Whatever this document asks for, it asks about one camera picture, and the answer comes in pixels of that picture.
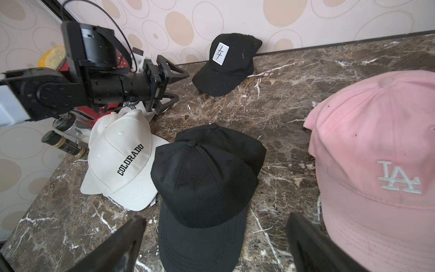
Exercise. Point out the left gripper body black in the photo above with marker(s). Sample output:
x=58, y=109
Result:
x=99, y=66

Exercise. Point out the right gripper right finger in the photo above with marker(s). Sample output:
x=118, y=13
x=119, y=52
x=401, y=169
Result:
x=313, y=251

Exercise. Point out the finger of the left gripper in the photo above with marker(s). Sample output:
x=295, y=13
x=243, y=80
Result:
x=162, y=105
x=169, y=72

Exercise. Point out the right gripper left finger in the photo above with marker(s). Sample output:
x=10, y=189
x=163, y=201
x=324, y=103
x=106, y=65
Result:
x=119, y=252

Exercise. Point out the black cap with white label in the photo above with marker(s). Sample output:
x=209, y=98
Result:
x=230, y=63

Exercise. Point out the black cap plain front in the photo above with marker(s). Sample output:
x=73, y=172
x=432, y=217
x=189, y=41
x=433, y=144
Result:
x=247, y=148

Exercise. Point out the pink LA cap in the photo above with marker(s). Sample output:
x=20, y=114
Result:
x=374, y=148

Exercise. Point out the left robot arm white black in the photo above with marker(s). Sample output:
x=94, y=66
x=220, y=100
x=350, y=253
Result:
x=36, y=94

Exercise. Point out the white cap back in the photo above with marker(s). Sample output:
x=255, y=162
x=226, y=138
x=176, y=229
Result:
x=131, y=106

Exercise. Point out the yellow sponge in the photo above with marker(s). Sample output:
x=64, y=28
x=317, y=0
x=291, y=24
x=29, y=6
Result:
x=53, y=59

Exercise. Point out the white Colorado cap front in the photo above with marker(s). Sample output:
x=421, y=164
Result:
x=121, y=154

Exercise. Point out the clear bottle black cap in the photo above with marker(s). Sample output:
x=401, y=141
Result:
x=74, y=126

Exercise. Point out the small dark bottle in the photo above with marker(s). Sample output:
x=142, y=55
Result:
x=60, y=142

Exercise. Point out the black frame post left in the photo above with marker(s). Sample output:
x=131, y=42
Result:
x=57, y=9

